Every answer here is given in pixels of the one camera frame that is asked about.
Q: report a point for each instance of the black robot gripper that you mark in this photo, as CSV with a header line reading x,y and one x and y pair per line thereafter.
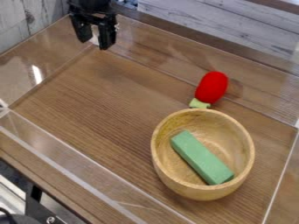
x,y
93,12

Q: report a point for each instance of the red plush strawberry toy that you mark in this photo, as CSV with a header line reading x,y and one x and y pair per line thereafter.
x,y
210,91

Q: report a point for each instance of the wooden bowl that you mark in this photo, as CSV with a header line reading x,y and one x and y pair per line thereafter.
x,y
223,136

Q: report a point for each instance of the green rectangular block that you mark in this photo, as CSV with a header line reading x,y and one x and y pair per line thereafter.
x,y
200,159

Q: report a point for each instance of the black table leg bracket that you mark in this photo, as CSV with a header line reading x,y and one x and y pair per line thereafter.
x,y
45,209

